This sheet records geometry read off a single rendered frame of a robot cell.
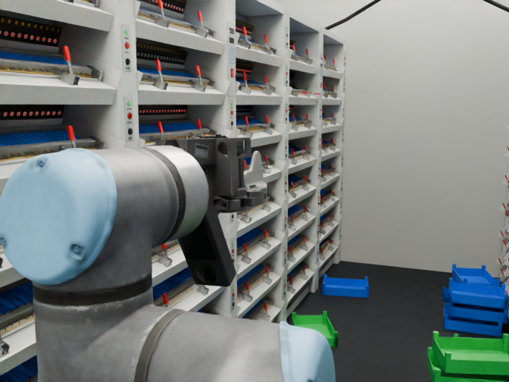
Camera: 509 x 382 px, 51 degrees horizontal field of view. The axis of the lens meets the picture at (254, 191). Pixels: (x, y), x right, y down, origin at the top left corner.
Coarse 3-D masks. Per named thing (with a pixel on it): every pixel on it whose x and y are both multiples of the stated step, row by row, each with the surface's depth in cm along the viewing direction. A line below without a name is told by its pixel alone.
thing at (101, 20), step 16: (0, 0) 106; (16, 0) 110; (32, 0) 113; (48, 0) 117; (64, 0) 123; (80, 0) 136; (96, 0) 138; (112, 0) 138; (48, 16) 119; (64, 16) 124; (80, 16) 128; (96, 16) 133; (112, 16) 138
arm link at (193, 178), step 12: (168, 156) 46; (180, 156) 48; (180, 168) 46; (192, 168) 48; (192, 180) 47; (204, 180) 48; (192, 192) 46; (204, 192) 48; (192, 204) 46; (204, 204) 48; (192, 216) 47; (180, 228) 46; (192, 228) 49; (168, 240) 47
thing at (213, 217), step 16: (208, 208) 54; (208, 224) 54; (192, 240) 56; (208, 240) 55; (224, 240) 57; (192, 256) 57; (208, 256) 57; (224, 256) 57; (192, 272) 59; (208, 272) 57; (224, 272) 57
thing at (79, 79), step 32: (0, 32) 125; (32, 32) 133; (0, 64) 114; (32, 64) 122; (64, 64) 134; (96, 64) 143; (0, 96) 108; (32, 96) 116; (64, 96) 125; (96, 96) 136
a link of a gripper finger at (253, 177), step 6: (252, 156) 64; (258, 156) 65; (252, 162) 64; (258, 162) 65; (252, 168) 64; (258, 168) 65; (246, 174) 62; (252, 174) 64; (258, 174) 65; (246, 180) 62; (252, 180) 64; (258, 180) 65; (246, 186) 62; (252, 186) 64; (258, 186) 64
